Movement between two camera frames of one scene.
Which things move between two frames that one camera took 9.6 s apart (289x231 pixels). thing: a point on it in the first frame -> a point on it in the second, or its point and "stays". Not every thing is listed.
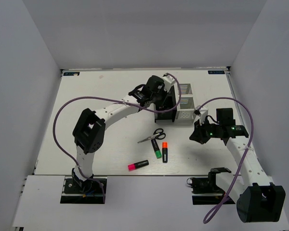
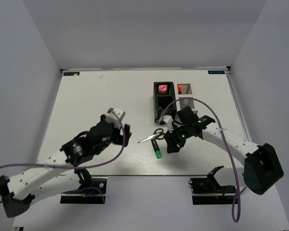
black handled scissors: x=158 y=134 stays
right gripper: x=197 y=134 -> x=172 y=147
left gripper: x=159 y=104 -> x=119 y=140
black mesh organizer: x=169 y=104 stays
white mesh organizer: x=185 y=104 stays
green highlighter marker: x=156 y=149 stays
